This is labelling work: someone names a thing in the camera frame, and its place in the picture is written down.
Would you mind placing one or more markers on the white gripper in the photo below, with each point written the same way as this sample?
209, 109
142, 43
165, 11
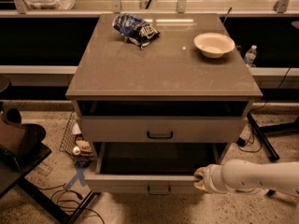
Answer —
212, 178

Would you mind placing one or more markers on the grey drawer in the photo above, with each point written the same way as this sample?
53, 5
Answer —
173, 130
153, 168

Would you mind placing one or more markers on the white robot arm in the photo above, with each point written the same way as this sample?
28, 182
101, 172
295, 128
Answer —
244, 177

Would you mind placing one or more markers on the grey drawer cabinet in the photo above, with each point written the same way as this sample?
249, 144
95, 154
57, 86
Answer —
168, 78

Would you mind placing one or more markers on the grey top drawer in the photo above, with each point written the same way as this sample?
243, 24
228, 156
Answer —
173, 130

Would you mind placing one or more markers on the black stand leg right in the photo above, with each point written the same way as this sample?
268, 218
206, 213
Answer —
262, 132

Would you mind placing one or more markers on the blue tape cross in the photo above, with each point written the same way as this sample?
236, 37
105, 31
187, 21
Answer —
79, 176

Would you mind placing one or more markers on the clear plastic water bottle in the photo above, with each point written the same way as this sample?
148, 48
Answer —
250, 56

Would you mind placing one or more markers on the white paper bowl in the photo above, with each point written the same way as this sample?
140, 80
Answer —
214, 45

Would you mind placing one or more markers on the blue crumpled chip bag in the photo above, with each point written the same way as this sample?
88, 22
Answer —
135, 29

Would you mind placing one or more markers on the black table leg base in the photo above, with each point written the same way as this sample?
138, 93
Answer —
65, 205

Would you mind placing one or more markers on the wire mesh basket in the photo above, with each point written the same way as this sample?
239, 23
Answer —
69, 141

